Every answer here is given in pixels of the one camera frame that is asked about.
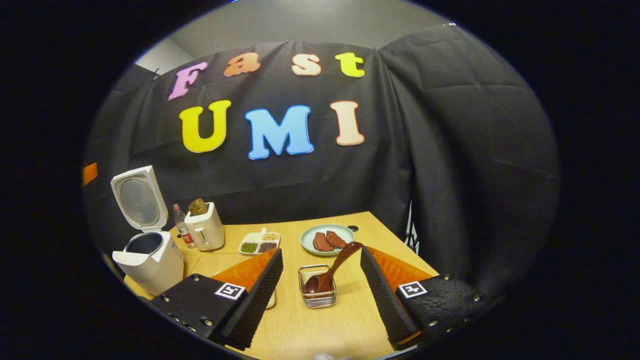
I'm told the white rice cooker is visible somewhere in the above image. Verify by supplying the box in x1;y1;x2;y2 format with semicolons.
110;165;185;297

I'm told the wire chopstick holder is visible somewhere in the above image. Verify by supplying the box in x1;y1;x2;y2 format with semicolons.
298;264;337;309

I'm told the red label plastic bottle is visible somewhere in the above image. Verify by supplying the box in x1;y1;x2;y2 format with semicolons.
172;203;197;249

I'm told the pale green plate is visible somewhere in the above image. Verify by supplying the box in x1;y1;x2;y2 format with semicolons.
300;224;355;257

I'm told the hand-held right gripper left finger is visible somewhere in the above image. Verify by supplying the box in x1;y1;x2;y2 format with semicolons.
150;248;284;351

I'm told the brown wooden spoon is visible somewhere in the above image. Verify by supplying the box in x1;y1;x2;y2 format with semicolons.
303;242;364;295

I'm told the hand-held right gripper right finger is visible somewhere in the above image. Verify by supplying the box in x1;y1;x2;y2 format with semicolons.
360;246;493;351

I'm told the white toaster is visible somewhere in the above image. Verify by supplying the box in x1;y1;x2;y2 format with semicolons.
184;202;225;252

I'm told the white divided grain dish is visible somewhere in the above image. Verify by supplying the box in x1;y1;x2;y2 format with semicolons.
238;228;281;256

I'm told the black backdrop cloth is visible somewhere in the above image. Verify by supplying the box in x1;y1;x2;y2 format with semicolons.
84;22;560;296

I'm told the clear tray of rice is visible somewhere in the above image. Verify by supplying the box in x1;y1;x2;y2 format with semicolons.
190;252;277;310

